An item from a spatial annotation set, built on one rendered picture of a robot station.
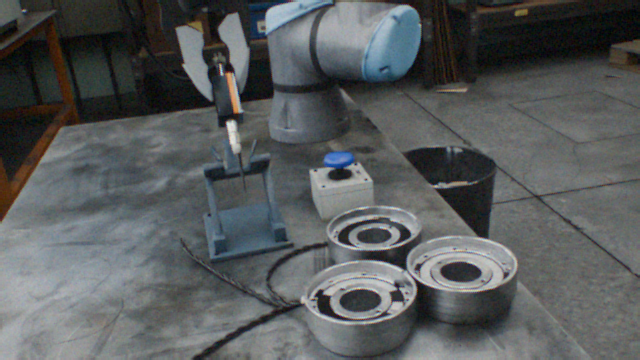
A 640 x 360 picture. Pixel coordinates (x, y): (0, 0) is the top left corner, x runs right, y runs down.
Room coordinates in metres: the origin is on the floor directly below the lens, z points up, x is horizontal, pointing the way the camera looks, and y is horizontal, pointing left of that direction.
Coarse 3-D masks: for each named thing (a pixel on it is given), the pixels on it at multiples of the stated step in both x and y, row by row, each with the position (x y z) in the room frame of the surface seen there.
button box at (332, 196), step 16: (320, 176) 0.77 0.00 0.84; (336, 176) 0.76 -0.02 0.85; (352, 176) 0.76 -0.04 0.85; (368, 176) 0.76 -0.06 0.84; (320, 192) 0.73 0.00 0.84; (336, 192) 0.73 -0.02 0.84; (352, 192) 0.74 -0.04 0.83; (368, 192) 0.74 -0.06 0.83; (320, 208) 0.74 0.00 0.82; (336, 208) 0.73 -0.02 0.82; (352, 208) 0.74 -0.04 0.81
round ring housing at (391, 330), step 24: (336, 264) 0.55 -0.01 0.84; (360, 264) 0.55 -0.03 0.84; (384, 264) 0.54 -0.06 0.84; (312, 288) 0.52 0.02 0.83; (360, 288) 0.52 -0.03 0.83; (384, 288) 0.52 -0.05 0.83; (408, 288) 0.51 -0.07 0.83; (312, 312) 0.47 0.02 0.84; (336, 312) 0.49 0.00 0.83; (360, 312) 0.48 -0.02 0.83; (408, 312) 0.47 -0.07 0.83; (336, 336) 0.46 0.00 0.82; (360, 336) 0.45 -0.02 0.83; (384, 336) 0.45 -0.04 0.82
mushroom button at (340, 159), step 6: (330, 156) 0.77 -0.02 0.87; (336, 156) 0.76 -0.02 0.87; (342, 156) 0.76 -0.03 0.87; (348, 156) 0.76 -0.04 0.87; (324, 162) 0.76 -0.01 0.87; (330, 162) 0.75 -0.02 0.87; (336, 162) 0.75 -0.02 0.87; (342, 162) 0.75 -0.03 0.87; (348, 162) 0.75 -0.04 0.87; (336, 168) 0.76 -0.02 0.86; (342, 168) 0.76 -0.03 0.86; (336, 174) 0.77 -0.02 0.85
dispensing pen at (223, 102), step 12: (216, 60) 0.73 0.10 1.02; (216, 84) 0.70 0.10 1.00; (228, 84) 0.70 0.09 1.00; (216, 96) 0.69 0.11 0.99; (228, 96) 0.69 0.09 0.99; (216, 108) 0.70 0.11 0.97; (228, 108) 0.68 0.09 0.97; (228, 120) 0.69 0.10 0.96; (228, 132) 0.68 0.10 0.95; (240, 156) 0.67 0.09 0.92; (240, 168) 0.66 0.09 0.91
